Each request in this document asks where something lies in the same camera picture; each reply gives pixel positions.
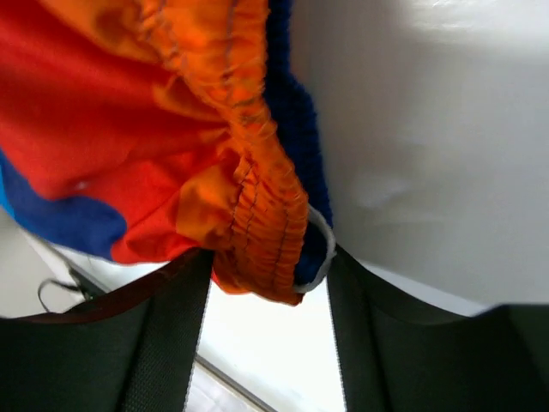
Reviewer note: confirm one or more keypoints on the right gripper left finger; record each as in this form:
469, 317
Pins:
129, 350

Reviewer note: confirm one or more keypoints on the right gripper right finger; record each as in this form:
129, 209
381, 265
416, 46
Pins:
398, 353

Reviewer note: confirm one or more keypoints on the rainbow striped shorts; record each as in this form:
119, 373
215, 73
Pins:
136, 130

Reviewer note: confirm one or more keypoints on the aluminium table edge rail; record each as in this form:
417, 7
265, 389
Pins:
232, 385

